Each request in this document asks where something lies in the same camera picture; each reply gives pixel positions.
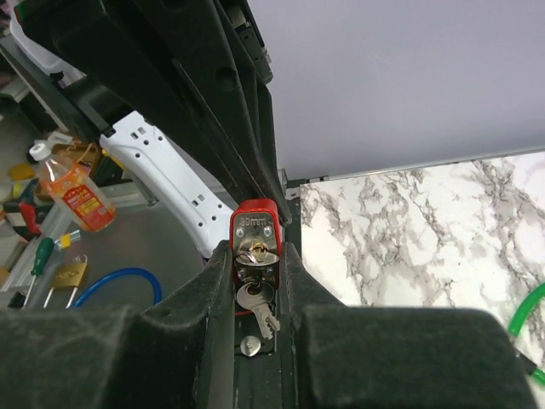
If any orange plastic bottle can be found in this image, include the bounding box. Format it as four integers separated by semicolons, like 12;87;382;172
29;142;116;232

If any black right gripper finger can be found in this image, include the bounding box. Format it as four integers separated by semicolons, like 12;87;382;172
279;243;536;408
1;242;234;408

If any green handled screwdriver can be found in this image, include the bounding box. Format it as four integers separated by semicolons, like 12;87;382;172
23;230;81;307

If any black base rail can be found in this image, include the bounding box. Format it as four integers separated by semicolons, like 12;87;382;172
232;170;303;409

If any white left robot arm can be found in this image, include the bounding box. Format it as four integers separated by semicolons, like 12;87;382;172
9;1;267;257

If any green cable lock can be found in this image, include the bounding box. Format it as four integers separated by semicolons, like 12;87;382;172
508;284;544;388

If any blue cable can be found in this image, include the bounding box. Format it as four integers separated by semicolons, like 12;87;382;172
71;267;164;308

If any silver key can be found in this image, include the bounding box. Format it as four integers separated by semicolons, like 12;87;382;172
234;240;281;341

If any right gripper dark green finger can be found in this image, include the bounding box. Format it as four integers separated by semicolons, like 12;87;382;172
16;0;256;205
204;1;292;224

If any red plastic seal tag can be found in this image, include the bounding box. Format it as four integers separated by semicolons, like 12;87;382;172
229;199;282;290

